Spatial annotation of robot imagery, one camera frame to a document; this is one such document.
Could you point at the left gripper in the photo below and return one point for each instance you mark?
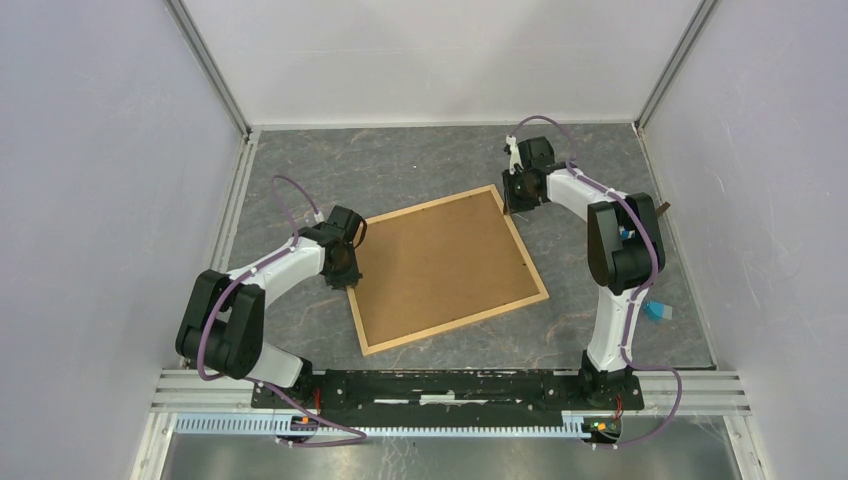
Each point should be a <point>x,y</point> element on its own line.
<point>351,278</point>

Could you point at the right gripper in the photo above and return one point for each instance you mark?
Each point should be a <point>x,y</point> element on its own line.
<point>510,204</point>

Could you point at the wooden picture frame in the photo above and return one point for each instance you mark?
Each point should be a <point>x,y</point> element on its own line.
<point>358,324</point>

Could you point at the brown backing board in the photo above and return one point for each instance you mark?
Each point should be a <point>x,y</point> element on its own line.
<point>444,265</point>

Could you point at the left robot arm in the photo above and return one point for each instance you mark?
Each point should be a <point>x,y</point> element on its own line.
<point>222,329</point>

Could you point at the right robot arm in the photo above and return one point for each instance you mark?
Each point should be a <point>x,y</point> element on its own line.
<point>625,253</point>

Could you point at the toy car with green block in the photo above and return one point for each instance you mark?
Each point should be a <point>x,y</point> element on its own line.
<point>626,234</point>

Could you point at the blue toy block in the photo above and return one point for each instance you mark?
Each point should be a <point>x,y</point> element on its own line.
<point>657,311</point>

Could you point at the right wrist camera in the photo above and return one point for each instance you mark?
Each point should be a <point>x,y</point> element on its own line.
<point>511,148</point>

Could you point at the blue white cable duct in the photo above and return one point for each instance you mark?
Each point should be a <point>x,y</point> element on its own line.
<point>294,426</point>

